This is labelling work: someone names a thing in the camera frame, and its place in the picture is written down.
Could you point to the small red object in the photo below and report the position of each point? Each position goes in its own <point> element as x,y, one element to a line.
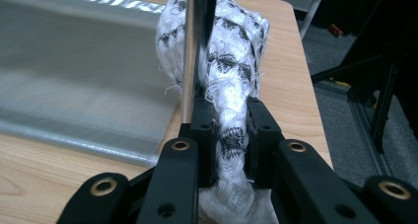
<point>335,30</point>

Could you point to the aluminium floor rail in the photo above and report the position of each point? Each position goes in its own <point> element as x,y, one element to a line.
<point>364,128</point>

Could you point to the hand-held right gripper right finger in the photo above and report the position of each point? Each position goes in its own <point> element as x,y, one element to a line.
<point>299,178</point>

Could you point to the silver two-tier shelf rack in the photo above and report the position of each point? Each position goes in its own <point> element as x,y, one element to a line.
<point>72,69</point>

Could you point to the white grey-striped cloth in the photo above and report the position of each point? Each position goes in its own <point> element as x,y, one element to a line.
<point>233,72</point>

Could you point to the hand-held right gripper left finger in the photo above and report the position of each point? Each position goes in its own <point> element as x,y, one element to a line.
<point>175,178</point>

